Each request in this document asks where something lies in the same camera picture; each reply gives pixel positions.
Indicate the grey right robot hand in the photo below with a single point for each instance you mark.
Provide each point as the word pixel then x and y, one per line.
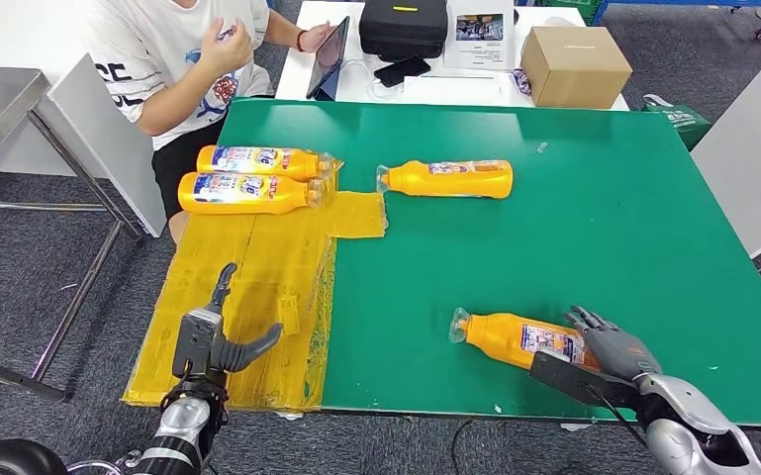
pixel 619 351

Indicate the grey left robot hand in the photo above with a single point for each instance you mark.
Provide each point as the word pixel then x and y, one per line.
pixel 236 354

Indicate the orange detergent bottle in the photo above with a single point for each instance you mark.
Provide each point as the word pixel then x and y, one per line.
pixel 491 334
pixel 288 200
pixel 419 182
pixel 288 169

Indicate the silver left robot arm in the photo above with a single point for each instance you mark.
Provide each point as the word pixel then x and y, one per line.
pixel 180 419

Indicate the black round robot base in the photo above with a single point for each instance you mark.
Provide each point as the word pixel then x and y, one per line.
pixel 6 460

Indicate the yellow taped cardboard sheet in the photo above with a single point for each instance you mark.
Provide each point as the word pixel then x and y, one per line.
pixel 255 275

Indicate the white side table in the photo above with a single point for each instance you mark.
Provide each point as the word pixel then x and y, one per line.
pixel 759 164

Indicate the green shopping bag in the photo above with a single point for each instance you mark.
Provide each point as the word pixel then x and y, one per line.
pixel 679 123

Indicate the brown cardboard box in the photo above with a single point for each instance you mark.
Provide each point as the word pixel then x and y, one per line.
pixel 575 71

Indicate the small purple packet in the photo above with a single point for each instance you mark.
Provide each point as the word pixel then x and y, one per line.
pixel 521 81

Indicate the white desk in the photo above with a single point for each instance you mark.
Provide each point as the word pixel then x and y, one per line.
pixel 298 72

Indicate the person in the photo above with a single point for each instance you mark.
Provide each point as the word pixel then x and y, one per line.
pixel 150 65

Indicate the dark tablet on stand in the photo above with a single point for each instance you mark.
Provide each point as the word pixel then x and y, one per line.
pixel 327 57

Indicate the printed paper sign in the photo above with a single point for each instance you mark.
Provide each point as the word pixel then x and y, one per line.
pixel 483 56

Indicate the black smartphone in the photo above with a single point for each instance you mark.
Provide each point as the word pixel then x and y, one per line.
pixel 402 71

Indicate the green plastic crate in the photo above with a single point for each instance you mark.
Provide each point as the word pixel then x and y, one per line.
pixel 571 8

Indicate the black zip case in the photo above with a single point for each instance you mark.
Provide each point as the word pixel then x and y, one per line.
pixel 404 29

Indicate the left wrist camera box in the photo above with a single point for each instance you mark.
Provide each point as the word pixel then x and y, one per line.
pixel 193 344

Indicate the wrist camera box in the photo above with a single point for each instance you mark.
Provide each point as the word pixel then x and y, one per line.
pixel 193 344
pixel 570 377

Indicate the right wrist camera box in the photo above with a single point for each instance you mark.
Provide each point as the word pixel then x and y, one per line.
pixel 570 377

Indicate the chrome caster bracket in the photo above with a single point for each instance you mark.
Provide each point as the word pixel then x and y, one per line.
pixel 132 459

